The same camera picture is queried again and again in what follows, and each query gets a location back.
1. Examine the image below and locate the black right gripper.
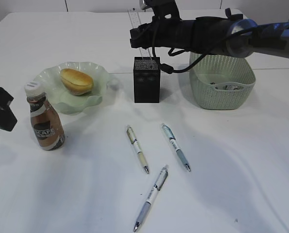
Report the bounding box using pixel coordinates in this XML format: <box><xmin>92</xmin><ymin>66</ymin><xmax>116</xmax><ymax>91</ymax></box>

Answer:
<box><xmin>129</xmin><ymin>19</ymin><xmax>198</xmax><ymax>52</ymax></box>

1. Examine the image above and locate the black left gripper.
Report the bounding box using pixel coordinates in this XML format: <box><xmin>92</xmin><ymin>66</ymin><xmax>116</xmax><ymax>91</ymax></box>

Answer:
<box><xmin>0</xmin><ymin>87</ymin><xmax>17</xmax><ymax>132</ymax></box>

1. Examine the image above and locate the clear plastic ruler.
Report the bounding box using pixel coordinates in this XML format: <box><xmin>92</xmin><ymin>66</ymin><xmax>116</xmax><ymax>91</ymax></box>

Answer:
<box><xmin>128</xmin><ymin>8</ymin><xmax>152</xmax><ymax>60</ymax></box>

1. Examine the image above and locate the brown plastic drink bottle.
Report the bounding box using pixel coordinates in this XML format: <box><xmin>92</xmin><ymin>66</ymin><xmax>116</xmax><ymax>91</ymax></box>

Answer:
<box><xmin>24</xmin><ymin>81</ymin><xmax>65</xmax><ymax>151</ymax></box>

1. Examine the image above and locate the yellow bread roll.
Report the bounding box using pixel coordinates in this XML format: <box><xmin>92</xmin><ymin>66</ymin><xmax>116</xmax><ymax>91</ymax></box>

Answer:
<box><xmin>60</xmin><ymin>68</ymin><xmax>94</xmax><ymax>96</ymax></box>

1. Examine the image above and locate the yellow-green pen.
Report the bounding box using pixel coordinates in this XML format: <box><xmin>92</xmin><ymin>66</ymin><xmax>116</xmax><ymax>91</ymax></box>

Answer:
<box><xmin>126</xmin><ymin>125</ymin><xmax>150</xmax><ymax>174</ymax></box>

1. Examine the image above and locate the blue-grey pen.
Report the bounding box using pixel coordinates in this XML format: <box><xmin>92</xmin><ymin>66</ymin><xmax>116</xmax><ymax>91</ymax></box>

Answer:
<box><xmin>161</xmin><ymin>123</ymin><xmax>191</xmax><ymax>171</ymax></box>

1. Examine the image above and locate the large paper ball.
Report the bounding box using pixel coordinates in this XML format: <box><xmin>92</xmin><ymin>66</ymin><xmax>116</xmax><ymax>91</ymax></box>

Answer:
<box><xmin>215</xmin><ymin>84</ymin><xmax>241</xmax><ymax>91</ymax></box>

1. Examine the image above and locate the white blue-grip pen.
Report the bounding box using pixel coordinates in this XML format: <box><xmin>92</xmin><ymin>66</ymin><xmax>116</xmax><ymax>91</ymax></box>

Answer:
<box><xmin>133</xmin><ymin>165</ymin><xmax>169</xmax><ymax>233</ymax></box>

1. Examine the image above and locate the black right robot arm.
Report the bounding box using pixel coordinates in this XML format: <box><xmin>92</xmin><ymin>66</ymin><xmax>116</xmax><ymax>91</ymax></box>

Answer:
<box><xmin>130</xmin><ymin>3</ymin><xmax>289</xmax><ymax>74</ymax></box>

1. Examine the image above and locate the black mesh pen holder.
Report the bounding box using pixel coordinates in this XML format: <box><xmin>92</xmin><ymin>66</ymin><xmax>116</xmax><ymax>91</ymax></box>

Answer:
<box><xmin>133</xmin><ymin>57</ymin><xmax>161</xmax><ymax>103</ymax></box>

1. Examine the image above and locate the green wavy glass plate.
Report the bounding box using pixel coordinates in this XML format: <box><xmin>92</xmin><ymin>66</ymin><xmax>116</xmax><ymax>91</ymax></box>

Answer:
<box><xmin>34</xmin><ymin>62</ymin><xmax>110</xmax><ymax>114</ymax></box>

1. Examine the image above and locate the green woven plastic basket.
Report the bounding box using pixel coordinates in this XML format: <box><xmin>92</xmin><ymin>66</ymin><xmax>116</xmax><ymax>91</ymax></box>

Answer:
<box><xmin>189</xmin><ymin>55</ymin><xmax>256</xmax><ymax>110</ymax></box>

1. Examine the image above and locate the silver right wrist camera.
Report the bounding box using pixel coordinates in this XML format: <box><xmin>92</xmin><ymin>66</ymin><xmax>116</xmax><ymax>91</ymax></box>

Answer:
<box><xmin>139</xmin><ymin>0</ymin><xmax>180</xmax><ymax>19</ymax></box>

